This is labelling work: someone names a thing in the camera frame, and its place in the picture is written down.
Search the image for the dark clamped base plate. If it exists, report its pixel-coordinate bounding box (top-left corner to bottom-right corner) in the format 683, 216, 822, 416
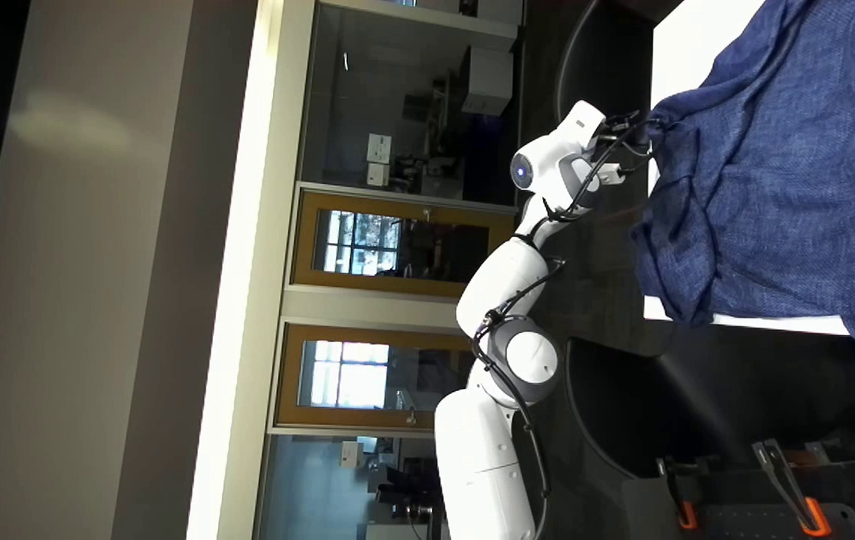
623, 463, 855, 540

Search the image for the white wall switch plate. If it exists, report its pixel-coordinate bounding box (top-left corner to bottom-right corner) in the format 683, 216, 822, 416
363, 160, 397, 189
363, 132, 397, 163

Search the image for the blue knitted cloth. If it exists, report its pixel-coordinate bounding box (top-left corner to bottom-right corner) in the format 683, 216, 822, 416
630, 0, 855, 387

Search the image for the black rounded chair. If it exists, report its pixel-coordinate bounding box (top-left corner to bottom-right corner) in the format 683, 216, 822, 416
559, 317, 855, 483

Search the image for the black hanging background cable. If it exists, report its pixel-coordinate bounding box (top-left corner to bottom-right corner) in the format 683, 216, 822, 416
551, 0, 606, 113

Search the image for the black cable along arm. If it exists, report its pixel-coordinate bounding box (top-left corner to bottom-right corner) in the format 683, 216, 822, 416
467, 107, 662, 540

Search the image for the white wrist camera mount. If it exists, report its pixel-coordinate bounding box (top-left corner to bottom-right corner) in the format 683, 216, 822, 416
590, 160, 630, 189

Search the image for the orange-handled metal clamp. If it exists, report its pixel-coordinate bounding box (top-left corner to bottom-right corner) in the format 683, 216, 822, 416
650, 454, 706, 534
752, 436, 837, 540

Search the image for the wooden framed door window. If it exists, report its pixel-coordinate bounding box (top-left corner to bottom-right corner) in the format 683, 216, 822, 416
288, 183, 523, 297
273, 320, 494, 441

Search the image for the cream window frame beam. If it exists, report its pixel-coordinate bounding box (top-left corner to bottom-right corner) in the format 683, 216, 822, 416
185, 0, 320, 540

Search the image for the white storage box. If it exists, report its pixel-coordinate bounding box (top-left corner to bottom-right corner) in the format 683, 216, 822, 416
462, 41, 520, 116

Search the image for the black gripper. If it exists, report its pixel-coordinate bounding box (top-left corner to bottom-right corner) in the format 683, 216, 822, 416
594, 112, 665, 169

